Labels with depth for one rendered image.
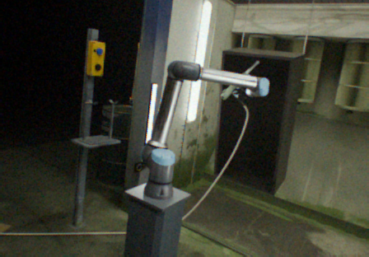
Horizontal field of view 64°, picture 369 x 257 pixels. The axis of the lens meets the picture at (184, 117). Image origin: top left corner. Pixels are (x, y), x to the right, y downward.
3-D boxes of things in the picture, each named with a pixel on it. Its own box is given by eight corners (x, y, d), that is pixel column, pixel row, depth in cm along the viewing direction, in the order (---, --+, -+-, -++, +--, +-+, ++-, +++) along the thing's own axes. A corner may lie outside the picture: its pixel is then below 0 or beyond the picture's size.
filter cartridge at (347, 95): (366, 121, 329) (384, 45, 318) (369, 123, 297) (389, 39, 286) (330, 114, 345) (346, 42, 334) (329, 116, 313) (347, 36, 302)
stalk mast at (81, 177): (77, 222, 259) (93, 30, 233) (81, 225, 256) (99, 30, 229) (71, 225, 254) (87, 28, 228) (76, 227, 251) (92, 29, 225)
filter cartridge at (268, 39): (263, 101, 402) (274, 38, 387) (268, 105, 366) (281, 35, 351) (235, 97, 404) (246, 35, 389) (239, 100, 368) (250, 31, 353)
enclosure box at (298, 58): (229, 161, 319) (239, 47, 279) (285, 179, 288) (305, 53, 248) (213, 175, 291) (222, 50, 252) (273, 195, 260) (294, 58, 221)
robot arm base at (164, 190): (161, 202, 176) (162, 186, 175) (137, 192, 186) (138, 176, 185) (179, 193, 192) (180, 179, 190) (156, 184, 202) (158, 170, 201)
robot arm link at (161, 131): (143, 170, 193) (174, 57, 185) (137, 161, 208) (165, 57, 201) (165, 173, 199) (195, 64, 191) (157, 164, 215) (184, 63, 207)
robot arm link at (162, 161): (151, 183, 178) (156, 155, 175) (144, 172, 193) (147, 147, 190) (175, 182, 184) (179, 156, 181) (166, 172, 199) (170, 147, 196)
